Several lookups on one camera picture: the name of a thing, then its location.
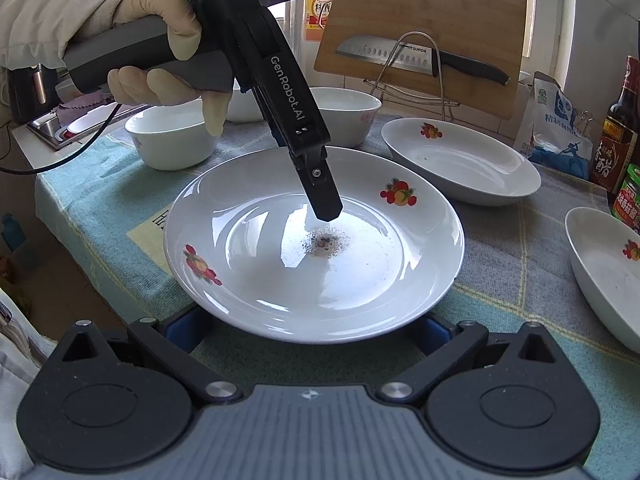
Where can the person's left hand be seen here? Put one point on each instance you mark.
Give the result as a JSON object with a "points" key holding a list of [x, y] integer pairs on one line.
{"points": [[150, 2]]}

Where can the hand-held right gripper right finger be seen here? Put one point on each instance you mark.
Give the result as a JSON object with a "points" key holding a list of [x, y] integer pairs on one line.
{"points": [[434, 335]]}

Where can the black appliance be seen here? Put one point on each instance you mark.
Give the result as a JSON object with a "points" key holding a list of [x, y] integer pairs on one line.
{"points": [[25, 95]]}

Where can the white and red utensil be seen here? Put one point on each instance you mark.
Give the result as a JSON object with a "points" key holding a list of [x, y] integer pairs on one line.
{"points": [[95, 122]]}

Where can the metal bag clip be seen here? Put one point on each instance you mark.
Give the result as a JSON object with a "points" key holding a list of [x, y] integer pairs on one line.
{"points": [[584, 120]]}

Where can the pink rag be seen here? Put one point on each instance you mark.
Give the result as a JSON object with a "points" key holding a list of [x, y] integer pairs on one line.
{"points": [[82, 106]]}

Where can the blue plastic container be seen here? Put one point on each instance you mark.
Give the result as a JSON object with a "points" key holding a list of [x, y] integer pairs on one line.
{"points": [[11, 232]]}

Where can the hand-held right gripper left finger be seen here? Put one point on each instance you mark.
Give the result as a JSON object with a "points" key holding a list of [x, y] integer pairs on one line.
{"points": [[180, 332]]}

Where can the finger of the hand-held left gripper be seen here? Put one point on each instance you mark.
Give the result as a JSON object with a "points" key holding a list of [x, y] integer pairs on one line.
{"points": [[322, 190]]}

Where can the white pink-flower bowl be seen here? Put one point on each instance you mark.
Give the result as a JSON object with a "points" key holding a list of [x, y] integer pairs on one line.
{"points": [[350, 120]]}

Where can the dark vinegar bottle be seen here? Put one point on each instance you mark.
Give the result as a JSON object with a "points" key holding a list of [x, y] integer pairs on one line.
{"points": [[620, 130]]}

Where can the orange cooking wine bottle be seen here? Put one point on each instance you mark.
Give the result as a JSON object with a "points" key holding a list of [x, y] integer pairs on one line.
{"points": [[320, 10]]}

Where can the window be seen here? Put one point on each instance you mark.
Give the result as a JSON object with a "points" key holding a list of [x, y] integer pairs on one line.
{"points": [[545, 0]]}

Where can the person's white garment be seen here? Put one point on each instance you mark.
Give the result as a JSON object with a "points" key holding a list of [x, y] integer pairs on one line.
{"points": [[15, 385]]}

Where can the bamboo cutting board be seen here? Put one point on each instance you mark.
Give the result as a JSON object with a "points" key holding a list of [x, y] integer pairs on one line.
{"points": [[425, 10]]}

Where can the person's left forearm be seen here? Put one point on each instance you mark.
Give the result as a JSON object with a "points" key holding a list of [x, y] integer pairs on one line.
{"points": [[45, 10]]}

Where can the green-lid sauce jar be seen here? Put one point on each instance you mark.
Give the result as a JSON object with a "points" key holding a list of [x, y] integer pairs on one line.
{"points": [[631, 200]]}

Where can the white and blue salt bag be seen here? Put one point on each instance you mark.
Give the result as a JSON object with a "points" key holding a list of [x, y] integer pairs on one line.
{"points": [[555, 125]]}

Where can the blue grey checkered cloth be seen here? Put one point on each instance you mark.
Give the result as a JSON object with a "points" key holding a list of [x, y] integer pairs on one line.
{"points": [[500, 270]]}

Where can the stainless steel tray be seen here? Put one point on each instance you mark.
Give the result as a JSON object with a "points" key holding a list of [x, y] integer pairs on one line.
{"points": [[42, 129]]}

